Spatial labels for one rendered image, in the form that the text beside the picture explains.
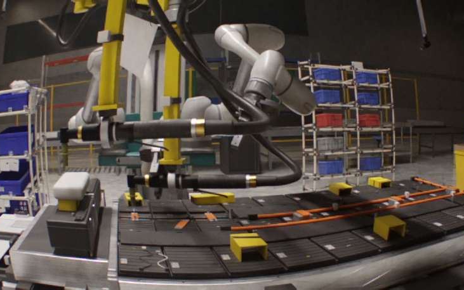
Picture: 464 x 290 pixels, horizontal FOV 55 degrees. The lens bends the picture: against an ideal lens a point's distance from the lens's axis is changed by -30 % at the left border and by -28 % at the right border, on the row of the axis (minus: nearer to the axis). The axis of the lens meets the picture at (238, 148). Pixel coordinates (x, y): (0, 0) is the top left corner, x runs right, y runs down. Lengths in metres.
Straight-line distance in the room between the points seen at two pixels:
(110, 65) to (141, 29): 0.72
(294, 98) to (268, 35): 0.57
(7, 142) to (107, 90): 3.05
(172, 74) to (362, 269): 0.96
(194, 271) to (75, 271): 0.38
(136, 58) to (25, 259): 1.06
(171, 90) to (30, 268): 0.91
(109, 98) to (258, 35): 1.28
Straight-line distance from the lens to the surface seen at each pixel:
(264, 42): 2.65
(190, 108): 3.03
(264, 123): 1.55
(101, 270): 1.51
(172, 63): 1.96
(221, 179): 1.95
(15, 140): 4.43
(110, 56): 1.48
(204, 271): 1.39
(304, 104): 2.19
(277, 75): 2.11
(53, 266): 1.53
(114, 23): 1.50
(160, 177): 1.98
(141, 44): 2.16
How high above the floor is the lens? 1.41
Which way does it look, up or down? 5 degrees down
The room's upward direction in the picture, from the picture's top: 1 degrees counter-clockwise
